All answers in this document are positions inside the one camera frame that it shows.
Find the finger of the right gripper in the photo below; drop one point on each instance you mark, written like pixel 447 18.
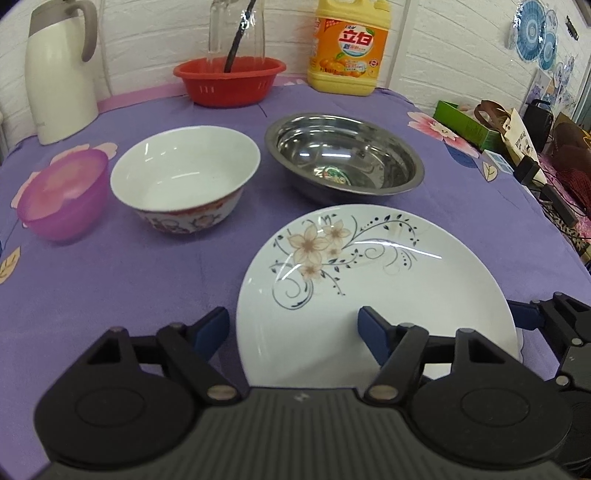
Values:
pixel 563 321

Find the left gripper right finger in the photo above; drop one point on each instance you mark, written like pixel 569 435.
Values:
pixel 402 351

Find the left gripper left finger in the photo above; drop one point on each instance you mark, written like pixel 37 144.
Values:
pixel 169 368

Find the white floral plate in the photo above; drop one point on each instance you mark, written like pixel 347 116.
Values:
pixel 296 317

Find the white ceramic patterned bowl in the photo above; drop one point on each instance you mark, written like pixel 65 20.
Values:
pixel 185 180

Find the purple plastic bowl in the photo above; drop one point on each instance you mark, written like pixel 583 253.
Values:
pixel 66 198

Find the stainless steel bowl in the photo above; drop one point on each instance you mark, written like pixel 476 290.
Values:
pixel 332 159

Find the purple floral tablecloth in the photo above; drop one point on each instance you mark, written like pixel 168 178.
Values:
pixel 60 298

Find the cream tote bag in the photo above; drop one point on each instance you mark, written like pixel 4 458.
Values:
pixel 510 126

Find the green box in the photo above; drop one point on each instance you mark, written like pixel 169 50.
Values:
pixel 467 127

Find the blue paper fan decoration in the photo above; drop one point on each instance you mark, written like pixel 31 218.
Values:
pixel 533 34

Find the red plastic colander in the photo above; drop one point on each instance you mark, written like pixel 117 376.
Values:
pixel 248 82

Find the black stirring stick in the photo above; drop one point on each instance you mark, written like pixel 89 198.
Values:
pixel 242 27

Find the white thermos jug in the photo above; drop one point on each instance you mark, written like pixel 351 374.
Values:
pixel 60 89

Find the yellow dish soap bottle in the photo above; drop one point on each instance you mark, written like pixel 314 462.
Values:
pixel 348 46

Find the glass pitcher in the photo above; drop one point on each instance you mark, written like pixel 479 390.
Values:
pixel 224 18

